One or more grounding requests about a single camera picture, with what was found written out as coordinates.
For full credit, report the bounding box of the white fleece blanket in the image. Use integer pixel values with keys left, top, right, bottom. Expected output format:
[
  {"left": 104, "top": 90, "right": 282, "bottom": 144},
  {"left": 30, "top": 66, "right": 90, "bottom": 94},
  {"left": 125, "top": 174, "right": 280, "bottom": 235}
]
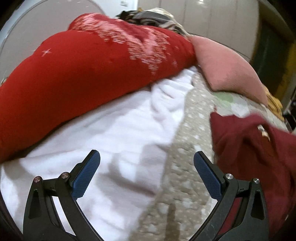
[{"left": 1, "top": 67, "right": 197, "bottom": 240}]

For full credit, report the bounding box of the dark red garment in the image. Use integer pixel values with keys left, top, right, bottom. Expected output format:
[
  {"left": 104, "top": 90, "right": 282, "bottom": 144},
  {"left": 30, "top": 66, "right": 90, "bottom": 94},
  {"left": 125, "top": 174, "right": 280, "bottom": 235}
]
[{"left": 210, "top": 113, "right": 295, "bottom": 237}]

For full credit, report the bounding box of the red patterned pillow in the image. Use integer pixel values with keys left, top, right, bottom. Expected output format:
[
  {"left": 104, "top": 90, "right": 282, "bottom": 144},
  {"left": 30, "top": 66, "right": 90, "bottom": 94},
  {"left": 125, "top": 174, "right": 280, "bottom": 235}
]
[{"left": 1, "top": 13, "right": 196, "bottom": 161}]

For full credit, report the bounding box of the round grey headboard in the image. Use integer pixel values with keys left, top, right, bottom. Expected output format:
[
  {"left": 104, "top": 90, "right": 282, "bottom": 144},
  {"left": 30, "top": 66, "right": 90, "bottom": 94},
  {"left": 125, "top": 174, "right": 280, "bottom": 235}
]
[{"left": 1, "top": 1, "right": 105, "bottom": 80}]

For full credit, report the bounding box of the yellow crumpled garment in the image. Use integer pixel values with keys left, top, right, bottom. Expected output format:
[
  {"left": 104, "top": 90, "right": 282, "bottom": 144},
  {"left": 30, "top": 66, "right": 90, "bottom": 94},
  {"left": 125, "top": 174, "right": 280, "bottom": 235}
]
[{"left": 263, "top": 85, "right": 285, "bottom": 121}]

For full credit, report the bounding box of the pile of mixed clothes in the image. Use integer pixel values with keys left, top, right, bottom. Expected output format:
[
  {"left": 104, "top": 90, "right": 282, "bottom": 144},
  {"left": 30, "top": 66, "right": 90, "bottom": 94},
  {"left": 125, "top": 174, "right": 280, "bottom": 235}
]
[{"left": 115, "top": 8, "right": 190, "bottom": 38}]

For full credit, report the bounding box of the pink pillow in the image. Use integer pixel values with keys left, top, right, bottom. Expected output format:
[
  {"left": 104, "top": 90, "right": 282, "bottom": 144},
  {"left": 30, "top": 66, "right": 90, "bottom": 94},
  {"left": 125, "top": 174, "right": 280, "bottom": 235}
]
[{"left": 190, "top": 36, "right": 267, "bottom": 106}]

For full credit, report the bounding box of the beige heart-patterned quilt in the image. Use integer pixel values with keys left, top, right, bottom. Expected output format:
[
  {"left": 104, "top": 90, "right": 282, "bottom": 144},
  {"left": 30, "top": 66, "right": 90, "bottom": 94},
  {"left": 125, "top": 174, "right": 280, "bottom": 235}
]
[{"left": 129, "top": 73, "right": 286, "bottom": 240}]

